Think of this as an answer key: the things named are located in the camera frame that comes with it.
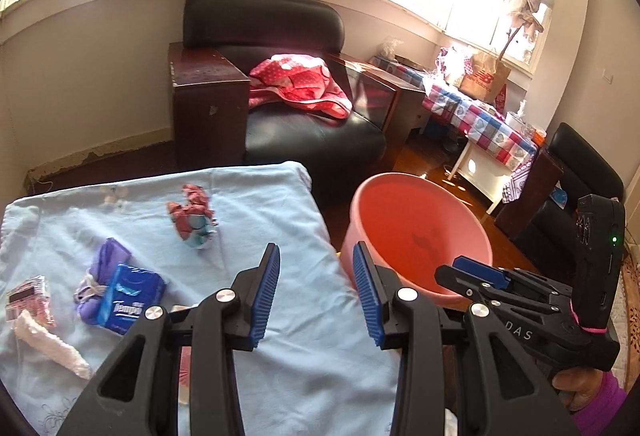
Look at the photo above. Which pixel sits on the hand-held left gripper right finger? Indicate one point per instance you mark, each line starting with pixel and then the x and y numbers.
pixel 367 296

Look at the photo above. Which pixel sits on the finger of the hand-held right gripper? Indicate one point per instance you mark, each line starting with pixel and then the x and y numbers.
pixel 460 286
pixel 480 270

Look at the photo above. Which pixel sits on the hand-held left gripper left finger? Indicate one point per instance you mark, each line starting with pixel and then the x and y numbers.
pixel 265 296

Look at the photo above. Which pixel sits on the pink plastic bucket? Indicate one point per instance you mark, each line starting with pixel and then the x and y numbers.
pixel 410 216

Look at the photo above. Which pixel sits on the red blue paper ball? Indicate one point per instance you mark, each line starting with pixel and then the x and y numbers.
pixel 192 218

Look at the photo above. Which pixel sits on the blue tissue pack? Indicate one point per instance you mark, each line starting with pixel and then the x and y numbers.
pixel 130 298

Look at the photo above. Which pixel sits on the purple plastic bag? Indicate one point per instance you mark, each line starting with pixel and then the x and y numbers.
pixel 107 261

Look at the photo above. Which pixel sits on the white towel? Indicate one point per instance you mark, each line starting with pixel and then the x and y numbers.
pixel 50 346

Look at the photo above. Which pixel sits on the pink clear snack wrapper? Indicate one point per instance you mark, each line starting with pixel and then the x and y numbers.
pixel 30 301

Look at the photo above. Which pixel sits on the person's right forearm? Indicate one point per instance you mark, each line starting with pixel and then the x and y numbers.
pixel 605 411

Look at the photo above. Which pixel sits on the person's right hand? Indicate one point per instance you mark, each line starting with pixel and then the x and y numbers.
pixel 575 388

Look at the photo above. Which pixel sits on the patterned rug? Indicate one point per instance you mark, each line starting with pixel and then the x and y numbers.
pixel 631 306

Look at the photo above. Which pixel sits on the blue packet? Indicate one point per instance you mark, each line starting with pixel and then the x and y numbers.
pixel 561 197

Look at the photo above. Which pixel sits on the light blue blanket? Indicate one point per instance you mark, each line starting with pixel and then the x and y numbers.
pixel 300 366

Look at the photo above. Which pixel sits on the black white patterned cloth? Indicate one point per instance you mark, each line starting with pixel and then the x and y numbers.
pixel 517 183

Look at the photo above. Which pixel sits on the white table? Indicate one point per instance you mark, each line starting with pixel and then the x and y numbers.
pixel 480 171

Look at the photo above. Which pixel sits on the small black leather armchair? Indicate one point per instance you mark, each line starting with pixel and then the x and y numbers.
pixel 585 156

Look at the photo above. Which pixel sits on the glass jar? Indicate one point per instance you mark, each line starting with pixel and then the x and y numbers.
pixel 528 132

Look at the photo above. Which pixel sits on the blue storage box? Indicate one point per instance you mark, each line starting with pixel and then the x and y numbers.
pixel 435 129

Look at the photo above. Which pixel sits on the checkered cloth side table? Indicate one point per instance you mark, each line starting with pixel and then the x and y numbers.
pixel 475 121

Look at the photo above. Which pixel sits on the brown paper bag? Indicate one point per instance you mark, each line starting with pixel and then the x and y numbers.
pixel 482 79

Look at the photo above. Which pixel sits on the plastic wrapped gift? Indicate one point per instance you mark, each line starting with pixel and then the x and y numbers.
pixel 452 66

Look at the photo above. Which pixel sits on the red polka dot cloth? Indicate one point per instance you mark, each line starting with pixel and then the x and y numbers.
pixel 295 81

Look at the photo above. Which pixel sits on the small clear plastic bag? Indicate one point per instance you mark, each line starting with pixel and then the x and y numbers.
pixel 390 49

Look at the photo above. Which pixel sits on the small window with blind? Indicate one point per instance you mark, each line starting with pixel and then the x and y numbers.
pixel 480 1

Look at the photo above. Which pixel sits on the white wall switch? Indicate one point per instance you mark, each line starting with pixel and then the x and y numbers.
pixel 607 77

